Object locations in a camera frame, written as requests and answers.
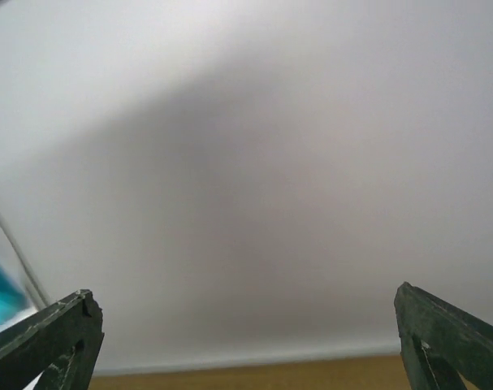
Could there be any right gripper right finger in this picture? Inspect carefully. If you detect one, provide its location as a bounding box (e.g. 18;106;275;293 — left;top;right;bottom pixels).
394;282;493;389

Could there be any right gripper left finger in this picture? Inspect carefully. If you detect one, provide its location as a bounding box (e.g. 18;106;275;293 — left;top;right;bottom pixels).
0;289;104;390

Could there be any pink music stand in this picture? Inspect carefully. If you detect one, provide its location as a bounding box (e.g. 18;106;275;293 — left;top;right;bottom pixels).
0;215;50;332

